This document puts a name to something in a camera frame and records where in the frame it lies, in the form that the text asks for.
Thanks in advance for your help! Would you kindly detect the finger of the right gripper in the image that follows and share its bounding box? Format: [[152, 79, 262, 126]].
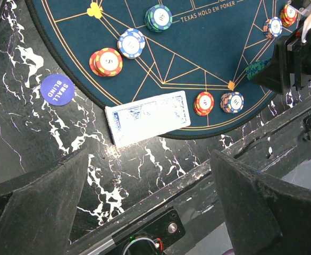
[[251, 44, 291, 94]]

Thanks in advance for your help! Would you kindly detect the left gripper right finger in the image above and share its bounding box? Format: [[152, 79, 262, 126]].
[[210, 150, 311, 254]]

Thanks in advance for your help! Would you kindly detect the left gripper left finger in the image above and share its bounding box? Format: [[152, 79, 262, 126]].
[[0, 149, 88, 254]]

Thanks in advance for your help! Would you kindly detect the blue small blind button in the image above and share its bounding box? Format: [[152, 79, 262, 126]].
[[40, 74, 75, 106]]

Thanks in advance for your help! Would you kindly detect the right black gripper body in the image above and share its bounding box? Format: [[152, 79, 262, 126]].
[[285, 29, 311, 82]]

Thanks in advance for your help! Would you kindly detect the round blue poker mat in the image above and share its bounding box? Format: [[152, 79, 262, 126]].
[[26, 1, 285, 140]]

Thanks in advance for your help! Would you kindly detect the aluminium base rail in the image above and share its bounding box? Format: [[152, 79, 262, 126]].
[[68, 96, 311, 254]]

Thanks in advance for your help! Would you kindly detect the playing card deck box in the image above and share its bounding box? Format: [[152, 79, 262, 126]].
[[105, 90, 191, 147]]

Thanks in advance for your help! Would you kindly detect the red chip stack bottom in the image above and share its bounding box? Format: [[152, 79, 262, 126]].
[[194, 91, 214, 116]]

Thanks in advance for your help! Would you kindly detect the red chip stack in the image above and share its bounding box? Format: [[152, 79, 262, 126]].
[[89, 48, 123, 77], [194, 91, 214, 116], [280, 4, 297, 27]]

